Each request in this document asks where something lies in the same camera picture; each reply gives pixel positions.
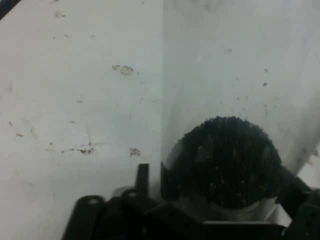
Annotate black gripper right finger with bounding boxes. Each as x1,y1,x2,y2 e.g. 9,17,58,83
276,166,320,240

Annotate clear plastic jar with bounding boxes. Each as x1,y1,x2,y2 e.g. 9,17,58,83
159,0,320,223

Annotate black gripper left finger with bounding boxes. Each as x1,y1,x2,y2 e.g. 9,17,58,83
61,163,203,240

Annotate black seeds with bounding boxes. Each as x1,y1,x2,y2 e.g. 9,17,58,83
162,116,282,210

